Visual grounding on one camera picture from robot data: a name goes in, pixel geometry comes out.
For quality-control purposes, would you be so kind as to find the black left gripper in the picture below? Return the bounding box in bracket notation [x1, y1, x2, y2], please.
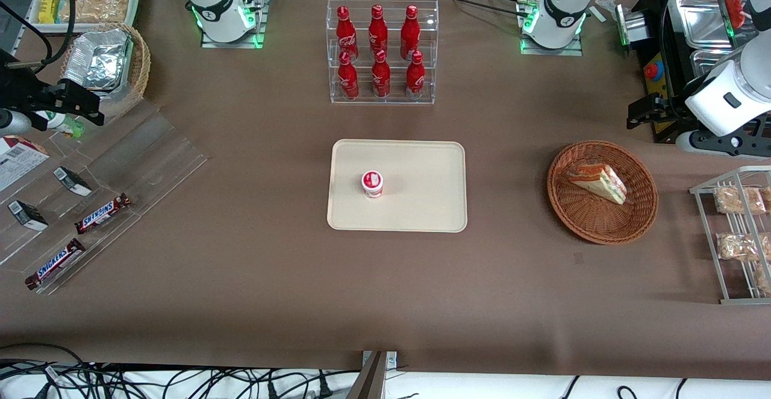
[626, 93, 685, 131]

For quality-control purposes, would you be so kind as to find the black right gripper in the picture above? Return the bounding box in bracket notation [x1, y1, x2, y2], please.
[0, 49, 105, 127]

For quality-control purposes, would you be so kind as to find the red white printed box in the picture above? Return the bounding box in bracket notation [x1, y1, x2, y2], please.
[0, 136, 51, 193]

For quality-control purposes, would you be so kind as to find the black food warmer machine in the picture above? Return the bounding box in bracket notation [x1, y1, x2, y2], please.
[626, 0, 771, 144]

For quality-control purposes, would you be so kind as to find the white plastic bin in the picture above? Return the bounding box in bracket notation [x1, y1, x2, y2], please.
[27, 0, 143, 33]

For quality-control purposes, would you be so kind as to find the black looped cable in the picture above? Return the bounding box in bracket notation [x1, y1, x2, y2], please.
[0, 0, 76, 75]

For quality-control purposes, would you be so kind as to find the round brown wicker basket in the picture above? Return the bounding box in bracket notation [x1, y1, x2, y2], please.
[547, 140, 659, 245]

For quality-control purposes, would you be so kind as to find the clear acrylic display ramp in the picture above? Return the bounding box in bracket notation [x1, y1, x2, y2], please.
[0, 99, 209, 296]

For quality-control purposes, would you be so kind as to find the aluminium profile bracket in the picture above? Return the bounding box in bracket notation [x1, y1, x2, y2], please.
[346, 351, 398, 399]

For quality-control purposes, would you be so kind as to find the red cola bottle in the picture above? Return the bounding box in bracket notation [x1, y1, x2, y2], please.
[406, 51, 426, 100]
[369, 4, 389, 60]
[372, 49, 391, 98]
[401, 5, 420, 61]
[337, 51, 360, 101]
[336, 5, 359, 62]

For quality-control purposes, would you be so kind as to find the silver foil container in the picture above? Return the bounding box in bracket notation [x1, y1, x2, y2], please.
[63, 28, 134, 92]

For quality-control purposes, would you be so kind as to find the silver metal box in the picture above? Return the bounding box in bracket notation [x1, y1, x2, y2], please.
[614, 4, 649, 48]

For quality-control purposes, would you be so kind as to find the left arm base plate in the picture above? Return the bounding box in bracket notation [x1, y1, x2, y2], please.
[518, 0, 584, 57]

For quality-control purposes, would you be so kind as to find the white red yogurt cup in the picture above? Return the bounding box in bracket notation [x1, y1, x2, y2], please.
[361, 171, 384, 199]

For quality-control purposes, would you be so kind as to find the deep tan wicker basket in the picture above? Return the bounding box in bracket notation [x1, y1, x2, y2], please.
[59, 22, 151, 120]

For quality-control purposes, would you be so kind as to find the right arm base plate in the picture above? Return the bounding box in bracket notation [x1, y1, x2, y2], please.
[201, 0, 269, 49]

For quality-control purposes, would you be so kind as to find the beige cracker bag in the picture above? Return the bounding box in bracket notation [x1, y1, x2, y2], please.
[59, 0, 131, 24]

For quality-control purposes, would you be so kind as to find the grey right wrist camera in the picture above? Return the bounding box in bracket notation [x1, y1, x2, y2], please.
[0, 108, 33, 137]

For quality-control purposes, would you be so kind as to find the steel warmer pan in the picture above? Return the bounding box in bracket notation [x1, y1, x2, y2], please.
[690, 49, 739, 80]
[676, 0, 733, 50]

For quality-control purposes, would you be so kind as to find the grey wire rack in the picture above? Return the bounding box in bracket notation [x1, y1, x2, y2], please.
[689, 166, 771, 305]

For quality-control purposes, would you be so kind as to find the crumpled clear plastic wrap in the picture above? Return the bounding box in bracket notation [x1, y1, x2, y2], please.
[593, 0, 620, 24]

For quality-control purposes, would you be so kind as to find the clear acrylic bottle rack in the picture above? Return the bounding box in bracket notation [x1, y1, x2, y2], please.
[326, 0, 440, 105]

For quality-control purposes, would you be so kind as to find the black floor cable tangle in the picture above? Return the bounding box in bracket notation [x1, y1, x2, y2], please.
[0, 343, 363, 399]

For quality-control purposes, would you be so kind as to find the small black white box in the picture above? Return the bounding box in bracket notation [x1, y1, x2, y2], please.
[53, 166, 93, 197]
[7, 200, 49, 231]

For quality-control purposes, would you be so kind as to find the triangle sandwich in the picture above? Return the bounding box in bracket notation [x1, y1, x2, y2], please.
[568, 163, 628, 206]

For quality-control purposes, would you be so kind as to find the white green small bottle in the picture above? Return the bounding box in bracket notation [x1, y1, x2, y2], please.
[36, 110, 86, 139]

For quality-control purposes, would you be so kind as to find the red sausage on skewer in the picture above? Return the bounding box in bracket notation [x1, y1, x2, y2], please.
[725, 0, 748, 30]

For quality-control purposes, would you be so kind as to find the brown Snickers bar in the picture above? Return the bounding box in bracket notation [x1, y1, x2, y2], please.
[25, 238, 86, 291]
[74, 193, 132, 235]

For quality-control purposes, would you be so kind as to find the beige plastic tray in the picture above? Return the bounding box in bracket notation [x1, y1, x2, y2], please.
[327, 139, 468, 233]

